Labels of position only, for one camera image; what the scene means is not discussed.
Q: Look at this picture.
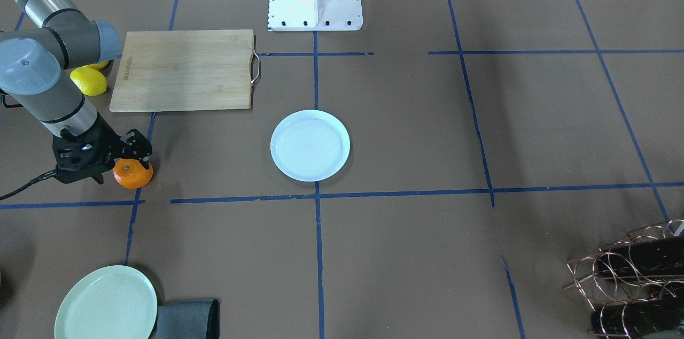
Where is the dark green wine bottle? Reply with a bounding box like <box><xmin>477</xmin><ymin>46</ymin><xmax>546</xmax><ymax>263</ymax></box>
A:
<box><xmin>596</xmin><ymin>236</ymin><xmax>683</xmax><ymax>278</ymax></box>

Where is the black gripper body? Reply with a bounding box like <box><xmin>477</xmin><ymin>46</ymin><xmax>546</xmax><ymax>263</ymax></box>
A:
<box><xmin>53</xmin><ymin>114</ymin><xmax>139</xmax><ymax>184</ymax></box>

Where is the yellow lemon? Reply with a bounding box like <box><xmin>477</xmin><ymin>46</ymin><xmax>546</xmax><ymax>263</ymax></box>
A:
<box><xmin>85</xmin><ymin>60</ymin><xmax>110</xmax><ymax>71</ymax></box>
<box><xmin>70</xmin><ymin>66</ymin><xmax>108</xmax><ymax>96</ymax></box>

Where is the bamboo cutting board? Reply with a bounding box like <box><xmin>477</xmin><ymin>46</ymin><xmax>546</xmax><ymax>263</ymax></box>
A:
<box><xmin>110</xmin><ymin>29</ymin><xmax>261</xmax><ymax>113</ymax></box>

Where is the upper yellow lemon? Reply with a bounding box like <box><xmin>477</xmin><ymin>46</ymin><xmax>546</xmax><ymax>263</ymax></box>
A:
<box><xmin>70</xmin><ymin>66</ymin><xmax>108</xmax><ymax>96</ymax></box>

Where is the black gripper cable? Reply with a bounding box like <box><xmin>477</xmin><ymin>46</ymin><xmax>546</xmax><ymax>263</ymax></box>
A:
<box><xmin>0</xmin><ymin>168</ymin><xmax>59</xmax><ymax>202</ymax></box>

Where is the copper wire wine rack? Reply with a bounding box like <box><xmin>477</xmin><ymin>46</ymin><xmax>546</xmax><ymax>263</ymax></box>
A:
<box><xmin>566</xmin><ymin>219</ymin><xmax>682</xmax><ymax>338</ymax></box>

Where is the orange mandarin fruit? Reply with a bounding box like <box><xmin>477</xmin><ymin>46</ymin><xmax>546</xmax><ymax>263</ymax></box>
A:
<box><xmin>113</xmin><ymin>159</ymin><xmax>154</xmax><ymax>189</ymax></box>

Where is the light blue plate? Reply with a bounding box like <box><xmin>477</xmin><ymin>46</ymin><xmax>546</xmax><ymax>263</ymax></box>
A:
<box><xmin>270</xmin><ymin>110</ymin><xmax>351</xmax><ymax>182</ymax></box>

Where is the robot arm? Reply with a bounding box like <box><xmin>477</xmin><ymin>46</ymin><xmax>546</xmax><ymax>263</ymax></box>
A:
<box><xmin>1</xmin><ymin>0</ymin><xmax>152</xmax><ymax>183</ymax></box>

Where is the lower yellow lemon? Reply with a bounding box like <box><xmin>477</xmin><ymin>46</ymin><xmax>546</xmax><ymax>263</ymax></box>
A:
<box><xmin>85</xmin><ymin>60</ymin><xmax>110</xmax><ymax>71</ymax></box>

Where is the light green plate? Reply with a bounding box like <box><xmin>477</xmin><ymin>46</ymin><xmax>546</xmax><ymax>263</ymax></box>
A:
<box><xmin>53</xmin><ymin>265</ymin><xmax>157</xmax><ymax>338</ymax></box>

